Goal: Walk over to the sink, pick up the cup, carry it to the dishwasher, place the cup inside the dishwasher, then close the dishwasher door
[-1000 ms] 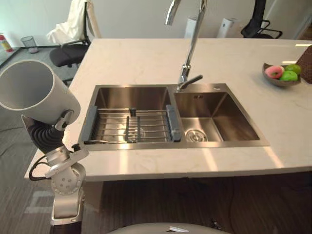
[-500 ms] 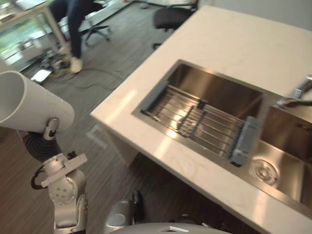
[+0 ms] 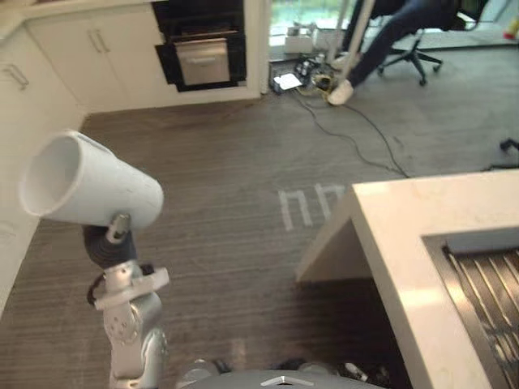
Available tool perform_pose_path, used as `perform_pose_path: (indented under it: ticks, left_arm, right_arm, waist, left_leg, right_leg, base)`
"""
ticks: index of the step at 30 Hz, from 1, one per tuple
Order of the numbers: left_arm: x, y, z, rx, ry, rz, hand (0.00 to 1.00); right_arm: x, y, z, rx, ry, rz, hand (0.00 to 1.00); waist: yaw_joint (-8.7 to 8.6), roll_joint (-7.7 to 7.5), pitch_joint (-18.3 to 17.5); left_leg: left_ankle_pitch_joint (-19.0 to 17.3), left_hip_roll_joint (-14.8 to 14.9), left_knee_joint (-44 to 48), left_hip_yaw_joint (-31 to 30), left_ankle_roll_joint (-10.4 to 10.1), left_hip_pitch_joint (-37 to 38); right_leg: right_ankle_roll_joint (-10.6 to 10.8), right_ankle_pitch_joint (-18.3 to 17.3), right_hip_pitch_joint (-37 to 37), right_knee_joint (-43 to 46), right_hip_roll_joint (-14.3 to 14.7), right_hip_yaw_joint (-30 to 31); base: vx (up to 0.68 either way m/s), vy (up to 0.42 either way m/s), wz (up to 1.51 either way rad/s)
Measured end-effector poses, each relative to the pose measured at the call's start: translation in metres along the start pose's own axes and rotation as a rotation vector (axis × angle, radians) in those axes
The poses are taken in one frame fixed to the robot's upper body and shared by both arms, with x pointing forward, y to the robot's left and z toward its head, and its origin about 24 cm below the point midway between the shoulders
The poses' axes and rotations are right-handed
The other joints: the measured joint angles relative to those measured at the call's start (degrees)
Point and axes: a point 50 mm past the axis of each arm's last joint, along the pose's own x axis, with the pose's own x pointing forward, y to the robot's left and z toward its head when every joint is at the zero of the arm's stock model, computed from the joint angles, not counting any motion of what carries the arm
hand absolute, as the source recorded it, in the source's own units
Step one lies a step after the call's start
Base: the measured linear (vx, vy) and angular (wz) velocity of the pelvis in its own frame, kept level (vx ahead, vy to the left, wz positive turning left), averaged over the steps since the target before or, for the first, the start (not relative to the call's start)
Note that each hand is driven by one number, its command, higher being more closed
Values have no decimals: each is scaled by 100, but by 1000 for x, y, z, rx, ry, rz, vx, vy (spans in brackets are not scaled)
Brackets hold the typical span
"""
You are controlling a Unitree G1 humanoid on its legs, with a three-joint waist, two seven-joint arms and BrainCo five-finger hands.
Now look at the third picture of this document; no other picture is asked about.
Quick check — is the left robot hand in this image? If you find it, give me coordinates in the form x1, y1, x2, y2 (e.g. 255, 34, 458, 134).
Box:
83, 212, 138, 270

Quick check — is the white plastic cup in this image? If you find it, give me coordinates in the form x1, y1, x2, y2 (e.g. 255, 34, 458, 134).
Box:
19, 129, 165, 228

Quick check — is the stainless steel sink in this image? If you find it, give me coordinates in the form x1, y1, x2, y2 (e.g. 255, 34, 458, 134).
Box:
421, 233, 519, 389

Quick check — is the grey robot torso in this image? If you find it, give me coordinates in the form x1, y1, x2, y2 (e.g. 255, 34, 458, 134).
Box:
174, 358, 370, 389

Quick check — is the black built-in oven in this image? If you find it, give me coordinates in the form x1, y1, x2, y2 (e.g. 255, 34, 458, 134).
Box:
151, 0, 247, 93

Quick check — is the white kitchen island counter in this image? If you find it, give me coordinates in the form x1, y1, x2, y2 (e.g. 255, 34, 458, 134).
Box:
294, 169, 519, 389

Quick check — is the white pole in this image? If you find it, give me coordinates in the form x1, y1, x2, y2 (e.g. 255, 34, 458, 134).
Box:
342, 0, 376, 80

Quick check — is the person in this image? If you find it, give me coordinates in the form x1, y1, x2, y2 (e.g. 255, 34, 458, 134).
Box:
327, 0, 459, 106

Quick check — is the black office chair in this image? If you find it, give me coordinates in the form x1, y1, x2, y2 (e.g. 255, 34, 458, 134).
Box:
371, 0, 479, 87

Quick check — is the white cabinet with handles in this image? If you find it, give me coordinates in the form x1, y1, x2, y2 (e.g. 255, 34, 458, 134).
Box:
24, 2, 179, 114
0, 24, 88, 313

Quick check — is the black floor cable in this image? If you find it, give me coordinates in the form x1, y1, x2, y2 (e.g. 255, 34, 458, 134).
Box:
294, 91, 413, 179

